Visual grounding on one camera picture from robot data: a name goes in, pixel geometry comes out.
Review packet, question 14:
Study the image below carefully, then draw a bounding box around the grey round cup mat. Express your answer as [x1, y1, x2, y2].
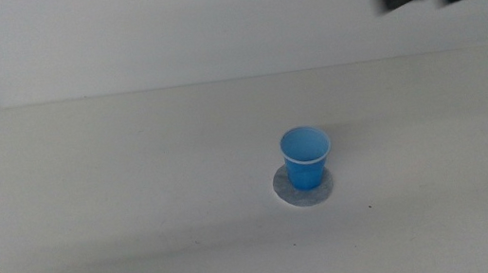
[269, 157, 337, 212]

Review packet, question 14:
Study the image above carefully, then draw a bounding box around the blue plastic cup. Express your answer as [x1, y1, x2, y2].
[277, 121, 339, 194]

